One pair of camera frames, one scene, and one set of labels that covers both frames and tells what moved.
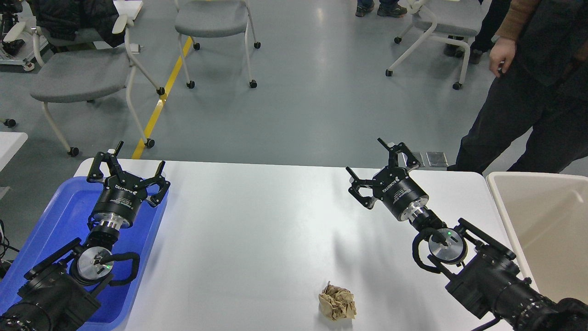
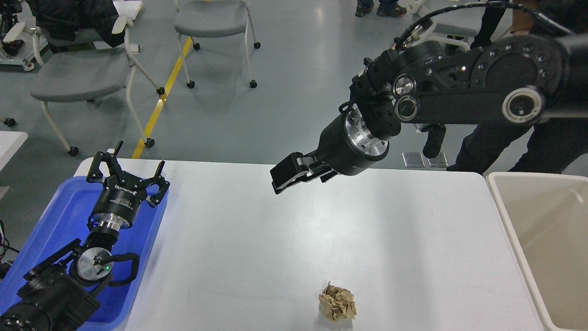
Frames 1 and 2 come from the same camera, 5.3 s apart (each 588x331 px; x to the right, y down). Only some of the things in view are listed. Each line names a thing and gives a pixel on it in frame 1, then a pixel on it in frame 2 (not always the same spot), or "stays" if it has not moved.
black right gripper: x=392 y=186 -> x=347 y=148
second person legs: x=389 y=8 stays
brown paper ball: x=337 y=303 stays
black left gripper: x=119 y=197 stays
